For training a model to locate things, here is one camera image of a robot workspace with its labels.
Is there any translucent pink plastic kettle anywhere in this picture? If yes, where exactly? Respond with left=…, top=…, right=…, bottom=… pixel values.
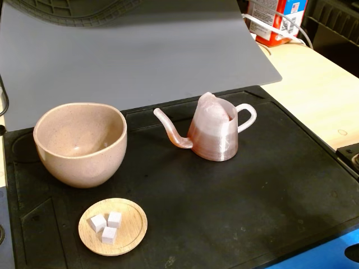
left=153, top=91, right=257, bottom=163

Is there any beige speckled ceramic cup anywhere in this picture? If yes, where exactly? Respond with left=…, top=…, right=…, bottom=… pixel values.
left=33, top=102, right=128, bottom=189

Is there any black rubber work mat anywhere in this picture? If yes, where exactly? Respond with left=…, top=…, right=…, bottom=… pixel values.
left=2, top=85, right=359, bottom=269

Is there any smooth grey silicone sheet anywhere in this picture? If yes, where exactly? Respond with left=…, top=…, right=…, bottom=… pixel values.
left=0, top=0, right=283, bottom=132

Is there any round wooden coaster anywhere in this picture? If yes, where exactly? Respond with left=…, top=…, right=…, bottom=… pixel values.
left=78, top=197, right=149, bottom=257

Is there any white sugar cube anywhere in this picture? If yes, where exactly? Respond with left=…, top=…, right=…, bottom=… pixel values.
left=101, top=226, right=118, bottom=245
left=107, top=211, right=123, bottom=229
left=89, top=214, right=107, bottom=233

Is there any red white cardboard box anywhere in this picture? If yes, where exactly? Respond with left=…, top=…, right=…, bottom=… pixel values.
left=246, top=0, right=308, bottom=48

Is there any dark grey textured rubber mat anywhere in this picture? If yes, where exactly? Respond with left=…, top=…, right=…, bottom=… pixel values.
left=5, top=0, right=158, bottom=27

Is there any blue plastic board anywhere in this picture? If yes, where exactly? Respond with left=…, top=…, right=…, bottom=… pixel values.
left=260, top=226, right=359, bottom=269

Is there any black plastic crate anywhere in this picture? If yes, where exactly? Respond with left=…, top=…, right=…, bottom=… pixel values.
left=304, top=0, right=359, bottom=57

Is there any white flat strap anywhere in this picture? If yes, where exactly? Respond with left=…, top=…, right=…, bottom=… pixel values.
left=242, top=12, right=300, bottom=40

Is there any light braided cable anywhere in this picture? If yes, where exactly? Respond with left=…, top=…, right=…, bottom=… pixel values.
left=276, top=11, right=314, bottom=50

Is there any thin black cable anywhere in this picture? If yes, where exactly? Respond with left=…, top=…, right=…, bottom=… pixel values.
left=0, top=75, right=10, bottom=118

